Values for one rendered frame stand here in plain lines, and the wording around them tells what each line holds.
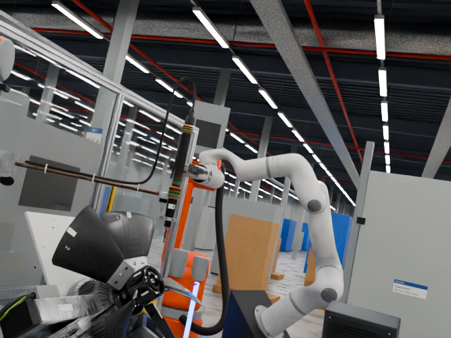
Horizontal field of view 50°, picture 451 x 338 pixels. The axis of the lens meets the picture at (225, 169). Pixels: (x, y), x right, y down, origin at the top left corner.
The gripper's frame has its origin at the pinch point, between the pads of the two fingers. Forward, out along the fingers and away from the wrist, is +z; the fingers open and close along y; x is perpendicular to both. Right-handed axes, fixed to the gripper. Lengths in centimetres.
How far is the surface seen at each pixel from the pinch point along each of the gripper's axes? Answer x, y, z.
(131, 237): -29.9, 12.4, 3.9
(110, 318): -50, -12, 41
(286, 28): 281, 168, -496
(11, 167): -13, 45, 37
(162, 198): -13.5, 1.9, 5.5
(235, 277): -128, 272, -748
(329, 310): -42, -59, -27
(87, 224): -26.9, 10.2, 32.9
